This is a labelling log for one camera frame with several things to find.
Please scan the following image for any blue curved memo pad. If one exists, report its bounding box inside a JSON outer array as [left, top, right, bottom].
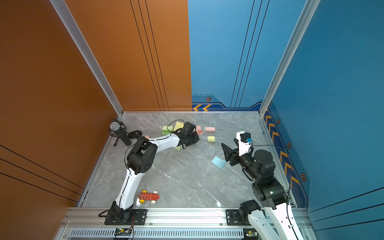
[[211, 156, 226, 169]]

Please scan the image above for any torn pink page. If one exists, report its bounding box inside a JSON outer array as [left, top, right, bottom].
[[205, 127, 216, 132]]

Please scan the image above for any torn yellow page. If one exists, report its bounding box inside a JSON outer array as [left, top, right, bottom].
[[207, 136, 216, 143]]

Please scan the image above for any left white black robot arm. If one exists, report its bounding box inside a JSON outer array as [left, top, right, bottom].
[[109, 122, 199, 220]]

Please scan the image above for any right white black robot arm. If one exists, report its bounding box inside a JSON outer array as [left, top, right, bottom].
[[221, 142, 304, 240]]

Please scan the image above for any large yellow memo pad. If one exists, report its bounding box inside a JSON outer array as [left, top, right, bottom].
[[174, 121, 184, 131]]

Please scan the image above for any small green memo pad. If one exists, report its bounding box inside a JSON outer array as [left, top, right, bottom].
[[162, 126, 174, 135]]

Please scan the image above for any right circuit board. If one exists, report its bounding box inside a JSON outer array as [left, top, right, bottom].
[[243, 229, 259, 240]]

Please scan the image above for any red toy brick car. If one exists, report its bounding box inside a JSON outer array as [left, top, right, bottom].
[[138, 190, 161, 204]]

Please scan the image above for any left green circuit board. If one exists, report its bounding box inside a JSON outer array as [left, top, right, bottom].
[[114, 228, 133, 238]]

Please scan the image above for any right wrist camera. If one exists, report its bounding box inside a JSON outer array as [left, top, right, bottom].
[[236, 131, 252, 157]]

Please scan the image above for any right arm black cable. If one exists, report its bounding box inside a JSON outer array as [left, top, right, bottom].
[[250, 140, 301, 240]]

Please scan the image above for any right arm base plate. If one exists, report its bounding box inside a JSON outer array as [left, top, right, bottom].
[[225, 209, 249, 226]]

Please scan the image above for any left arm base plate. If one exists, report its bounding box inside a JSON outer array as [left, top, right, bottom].
[[104, 209, 148, 226]]

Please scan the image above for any aluminium front rail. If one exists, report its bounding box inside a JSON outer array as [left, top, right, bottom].
[[55, 208, 317, 240]]

